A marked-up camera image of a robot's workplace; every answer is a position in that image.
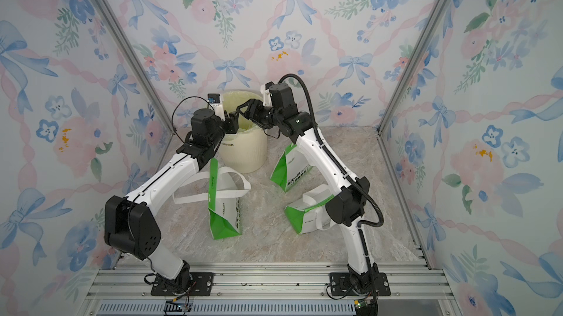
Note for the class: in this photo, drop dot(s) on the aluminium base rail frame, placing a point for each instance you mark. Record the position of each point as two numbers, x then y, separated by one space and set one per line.
270 289

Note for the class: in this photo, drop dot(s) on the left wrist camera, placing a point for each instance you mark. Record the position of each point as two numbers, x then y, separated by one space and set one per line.
215 100

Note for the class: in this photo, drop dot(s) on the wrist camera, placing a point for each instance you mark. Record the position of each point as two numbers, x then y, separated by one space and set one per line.
266 95
215 100

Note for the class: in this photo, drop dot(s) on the right aluminium corner post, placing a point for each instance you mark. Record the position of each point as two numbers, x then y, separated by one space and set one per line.
418 52

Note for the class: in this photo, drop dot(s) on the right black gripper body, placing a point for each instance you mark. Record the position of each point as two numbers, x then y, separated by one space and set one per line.
263 115

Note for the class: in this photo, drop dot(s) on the green white paper bag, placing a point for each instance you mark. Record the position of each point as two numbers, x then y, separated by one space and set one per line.
309 214
225 188
290 168

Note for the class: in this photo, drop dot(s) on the aluminium corner post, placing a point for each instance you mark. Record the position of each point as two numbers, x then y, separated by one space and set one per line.
131 58
418 52

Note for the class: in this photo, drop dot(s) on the cream plastic trash bin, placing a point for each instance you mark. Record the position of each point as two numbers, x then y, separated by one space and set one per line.
245 151

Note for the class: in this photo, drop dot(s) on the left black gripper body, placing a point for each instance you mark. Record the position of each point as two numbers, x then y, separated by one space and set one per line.
231 126

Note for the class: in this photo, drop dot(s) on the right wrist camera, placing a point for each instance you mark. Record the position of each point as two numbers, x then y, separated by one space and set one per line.
266 95

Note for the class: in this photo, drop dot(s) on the left aluminium corner post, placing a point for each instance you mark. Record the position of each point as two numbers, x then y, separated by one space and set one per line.
131 58

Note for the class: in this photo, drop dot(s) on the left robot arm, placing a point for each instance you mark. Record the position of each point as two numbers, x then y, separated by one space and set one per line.
130 225

